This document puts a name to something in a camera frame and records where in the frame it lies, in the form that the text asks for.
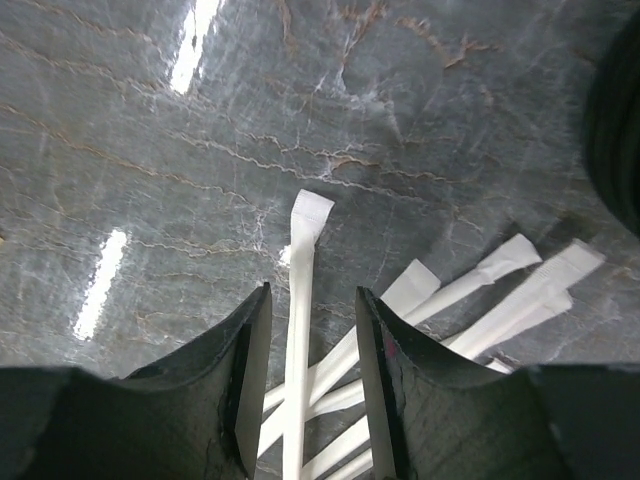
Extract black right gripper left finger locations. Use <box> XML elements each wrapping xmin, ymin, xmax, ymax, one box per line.
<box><xmin>1</xmin><ymin>285</ymin><xmax>272</xmax><ymax>479</ymax></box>

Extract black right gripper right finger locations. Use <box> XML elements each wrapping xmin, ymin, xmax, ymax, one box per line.
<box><xmin>355</xmin><ymin>287</ymin><xmax>639</xmax><ymax>479</ymax></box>

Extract white straw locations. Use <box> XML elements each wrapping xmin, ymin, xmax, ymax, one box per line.
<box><xmin>258</xmin><ymin>259</ymin><xmax>441</xmax><ymax>456</ymax></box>
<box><xmin>328</xmin><ymin>290</ymin><xmax>573</xmax><ymax>479</ymax></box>
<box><xmin>262</xmin><ymin>233</ymin><xmax>544</xmax><ymax>416</ymax></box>
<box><xmin>299</xmin><ymin>238</ymin><xmax>607</xmax><ymax>479</ymax></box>
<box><xmin>282</xmin><ymin>190</ymin><xmax>334</xmax><ymax>479</ymax></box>

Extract stack of black lids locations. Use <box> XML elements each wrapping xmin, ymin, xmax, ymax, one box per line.
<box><xmin>583</xmin><ymin>13</ymin><xmax>639</xmax><ymax>236</ymax></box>

